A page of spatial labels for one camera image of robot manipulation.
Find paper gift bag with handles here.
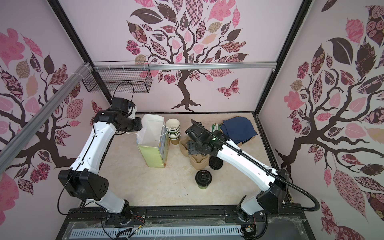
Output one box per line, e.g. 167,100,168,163
127,115,170,168

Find green paper cup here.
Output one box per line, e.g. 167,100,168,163
198,184,209,190

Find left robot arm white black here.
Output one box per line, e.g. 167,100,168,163
58,98,142,220

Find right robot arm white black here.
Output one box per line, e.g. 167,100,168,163
185,120,321,222

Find black coffee lid stack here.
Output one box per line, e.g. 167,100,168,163
209,156,224,170

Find brown pulp cup carrier stack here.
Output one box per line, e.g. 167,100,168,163
179,137,210,170

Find stack of paper cups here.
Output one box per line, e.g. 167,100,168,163
165,119,181,145

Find cardboard box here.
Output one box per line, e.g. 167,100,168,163
221,124,257,144

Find dark blue napkins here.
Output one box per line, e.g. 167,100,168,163
221,117,258,145

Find black wire basket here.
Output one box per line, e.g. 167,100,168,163
82,60,153,94

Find white slotted cable duct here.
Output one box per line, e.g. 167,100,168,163
67,226,243,240

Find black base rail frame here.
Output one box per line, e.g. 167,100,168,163
56,205,315,240

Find aluminium rail left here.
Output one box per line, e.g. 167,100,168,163
1,63,92,173

